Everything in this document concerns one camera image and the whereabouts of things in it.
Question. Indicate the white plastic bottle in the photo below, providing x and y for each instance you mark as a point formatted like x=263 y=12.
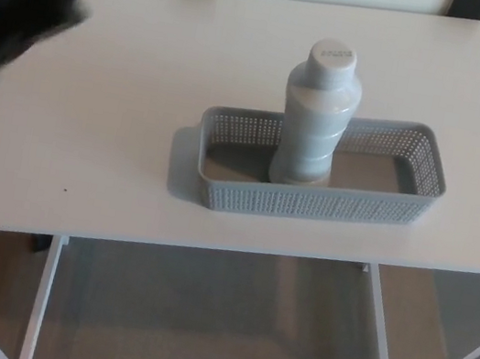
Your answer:
x=312 y=127

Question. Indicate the grey perforated plastic basket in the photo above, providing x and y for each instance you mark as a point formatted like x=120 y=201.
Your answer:
x=310 y=203

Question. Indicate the small black floor object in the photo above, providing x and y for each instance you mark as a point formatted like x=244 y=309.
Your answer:
x=40 y=244

